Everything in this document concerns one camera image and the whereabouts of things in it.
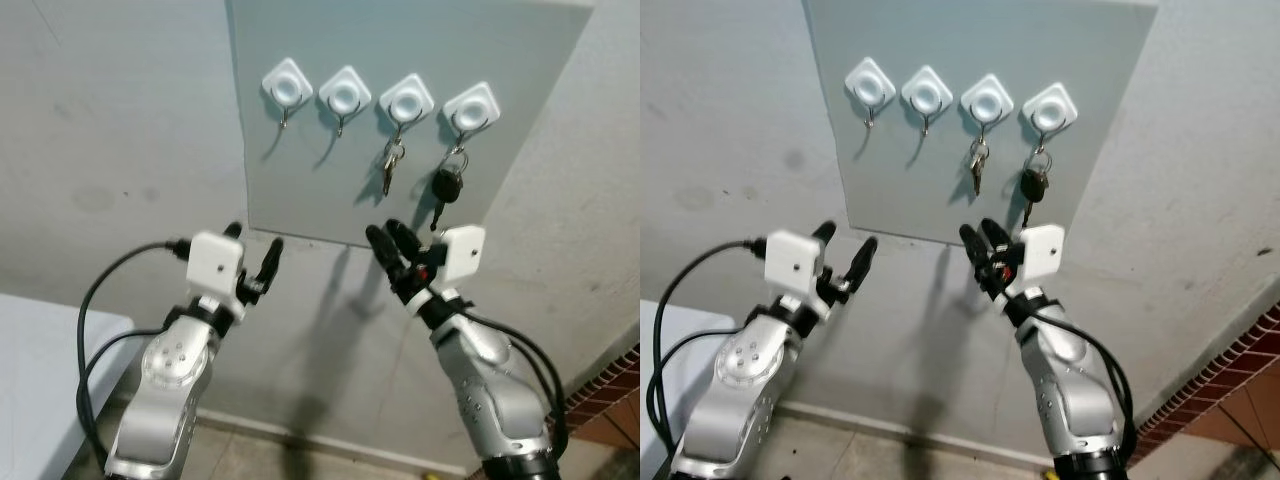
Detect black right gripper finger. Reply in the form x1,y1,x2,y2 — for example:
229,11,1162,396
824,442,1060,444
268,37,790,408
365,224,406,287
386,219,427,267
980,217,1015,258
959,222,996,279

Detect grey hook board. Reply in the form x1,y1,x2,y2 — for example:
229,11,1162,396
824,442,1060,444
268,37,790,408
803,0,1159,244
228,0,597,249

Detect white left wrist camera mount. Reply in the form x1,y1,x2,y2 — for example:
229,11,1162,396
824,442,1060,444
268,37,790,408
765,230,826,301
187,230,247,321

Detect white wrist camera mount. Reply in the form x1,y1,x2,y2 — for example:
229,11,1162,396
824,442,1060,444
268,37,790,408
187,230,247,321
430,224,488,301
765,230,826,301
1015,224,1066,299

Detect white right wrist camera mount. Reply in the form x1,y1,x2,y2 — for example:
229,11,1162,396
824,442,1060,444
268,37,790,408
430,224,488,301
1015,224,1066,299

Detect brass keys on ring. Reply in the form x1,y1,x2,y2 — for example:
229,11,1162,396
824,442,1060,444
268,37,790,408
967,138,993,198
380,138,408,198

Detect white square wall hook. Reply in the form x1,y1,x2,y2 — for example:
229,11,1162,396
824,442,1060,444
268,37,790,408
900,65,954,136
843,57,897,131
318,65,373,138
442,82,500,151
378,73,436,141
262,57,314,129
1022,82,1078,151
960,73,1015,139

